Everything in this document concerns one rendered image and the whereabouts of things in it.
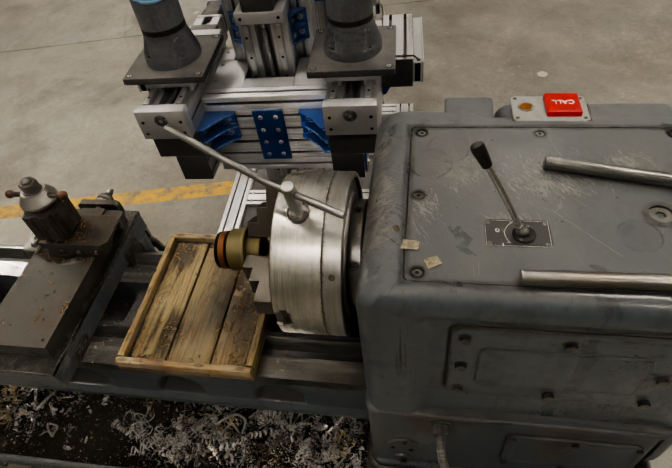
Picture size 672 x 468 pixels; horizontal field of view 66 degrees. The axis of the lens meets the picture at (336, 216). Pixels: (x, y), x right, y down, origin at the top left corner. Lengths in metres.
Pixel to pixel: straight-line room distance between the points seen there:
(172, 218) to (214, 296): 1.56
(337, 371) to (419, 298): 0.42
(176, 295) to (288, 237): 0.48
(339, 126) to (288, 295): 0.57
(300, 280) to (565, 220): 0.42
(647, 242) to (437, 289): 0.31
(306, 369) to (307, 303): 0.27
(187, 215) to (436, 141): 1.97
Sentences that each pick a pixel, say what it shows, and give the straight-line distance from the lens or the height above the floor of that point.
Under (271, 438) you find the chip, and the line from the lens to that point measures 1.41.
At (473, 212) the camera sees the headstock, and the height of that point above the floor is 1.26.
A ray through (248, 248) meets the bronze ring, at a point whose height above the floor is 1.10.
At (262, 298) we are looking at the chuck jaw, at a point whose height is 1.10.
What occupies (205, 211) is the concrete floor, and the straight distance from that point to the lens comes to 2.75.
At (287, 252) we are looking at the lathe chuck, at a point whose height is 1.20.
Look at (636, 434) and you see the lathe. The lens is 1.14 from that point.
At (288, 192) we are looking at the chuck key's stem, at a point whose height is 1.31.
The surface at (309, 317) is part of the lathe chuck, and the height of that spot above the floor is 1.09.
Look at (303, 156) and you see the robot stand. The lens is 1.58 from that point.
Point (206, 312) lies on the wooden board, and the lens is 1.23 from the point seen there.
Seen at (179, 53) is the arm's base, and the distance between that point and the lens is 1.49.
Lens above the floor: 1.86
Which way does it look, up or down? 47 degrees down
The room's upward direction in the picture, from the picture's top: 8 degrees counter-clockwise
